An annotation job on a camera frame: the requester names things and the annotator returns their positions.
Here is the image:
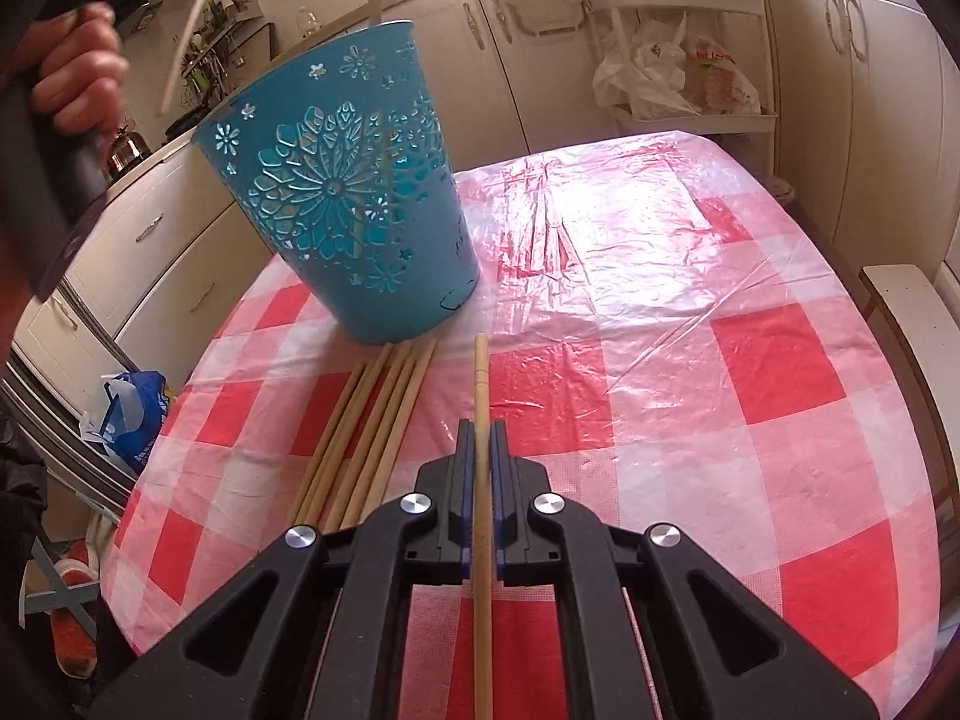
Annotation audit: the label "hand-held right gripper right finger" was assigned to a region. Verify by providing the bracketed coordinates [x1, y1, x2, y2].
[489, 422, 880, 720]

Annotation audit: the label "pile of wooden chopsticks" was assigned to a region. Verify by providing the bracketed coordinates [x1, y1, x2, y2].
[287, 340, 437, 533]

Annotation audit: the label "wall utensil rack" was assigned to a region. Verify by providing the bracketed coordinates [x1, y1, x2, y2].
[176, 0, 275, 102]

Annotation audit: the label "person's left hand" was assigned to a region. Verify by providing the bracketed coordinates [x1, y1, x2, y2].
[13, 2, 130, 140]

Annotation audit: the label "steel kettle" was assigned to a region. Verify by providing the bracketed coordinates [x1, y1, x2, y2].
[105, 120, 147, 181]

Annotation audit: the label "white chair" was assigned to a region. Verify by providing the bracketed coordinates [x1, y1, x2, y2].
[859, 262, 960, 526]

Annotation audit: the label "teal perforated plastic basket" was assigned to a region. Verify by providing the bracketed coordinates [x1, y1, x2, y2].
[191, 21, 481, 346]

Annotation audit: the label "white plastic bag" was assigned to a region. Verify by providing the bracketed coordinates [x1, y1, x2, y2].
[592, 15, 702, 121]

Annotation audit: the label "white trolley rack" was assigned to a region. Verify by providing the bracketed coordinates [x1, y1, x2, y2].
[585, 0, 781, 166]

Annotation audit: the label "orange striped cloth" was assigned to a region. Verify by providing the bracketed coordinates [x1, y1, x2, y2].
[49, 540, 102, 680]

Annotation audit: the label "red printed plastic bag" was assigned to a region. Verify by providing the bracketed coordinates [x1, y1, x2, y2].
[679, 37, 762, 117]

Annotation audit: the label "grey sliding door frame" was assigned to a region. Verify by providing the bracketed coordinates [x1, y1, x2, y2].
[0, 360, 136, 518]

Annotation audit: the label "long bamboo chopstick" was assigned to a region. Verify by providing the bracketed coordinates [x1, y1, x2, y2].
[472, 334, 496, 720]
[159, 0, 235, 119]

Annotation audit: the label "cream lower kitchen cabinets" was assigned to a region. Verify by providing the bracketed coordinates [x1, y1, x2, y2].
[11, 0, 960, 481]

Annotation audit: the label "red white checked tablecloth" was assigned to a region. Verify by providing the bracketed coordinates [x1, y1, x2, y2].
[101, 127, 942, 720]

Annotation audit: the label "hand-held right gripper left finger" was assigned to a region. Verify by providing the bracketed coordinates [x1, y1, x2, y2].
[90, 420, 477, 720]

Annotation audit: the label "blue shopping bag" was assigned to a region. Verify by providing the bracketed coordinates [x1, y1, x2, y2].
[81, 371, 177, 473]

